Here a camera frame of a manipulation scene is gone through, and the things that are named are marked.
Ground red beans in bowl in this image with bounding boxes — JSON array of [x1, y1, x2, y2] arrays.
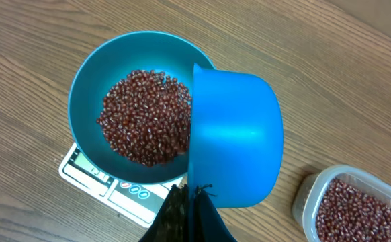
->
[[96, 70, 192, 167]]

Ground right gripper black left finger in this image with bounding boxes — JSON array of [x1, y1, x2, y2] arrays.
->
[[139, 184, 195, 242]]

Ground clear plastic container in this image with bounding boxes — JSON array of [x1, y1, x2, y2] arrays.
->
[[292, 165, 391, 242]]

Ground red adzuki beans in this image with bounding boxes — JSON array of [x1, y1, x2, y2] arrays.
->
[[316, 179, 391, 242]]

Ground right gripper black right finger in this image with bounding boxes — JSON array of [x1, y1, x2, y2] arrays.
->
[[190, 184, 236, 242]]

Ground blue plastic measuring scoop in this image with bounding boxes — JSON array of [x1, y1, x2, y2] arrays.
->
[[187, 63, 285, 209]]

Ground white digital kitchen scale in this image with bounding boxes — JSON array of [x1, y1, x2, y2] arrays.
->
[[58, 143, 183, 228]]

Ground teal blue bowl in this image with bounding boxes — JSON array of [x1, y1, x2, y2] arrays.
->
[[67, 30, 215, 184]]

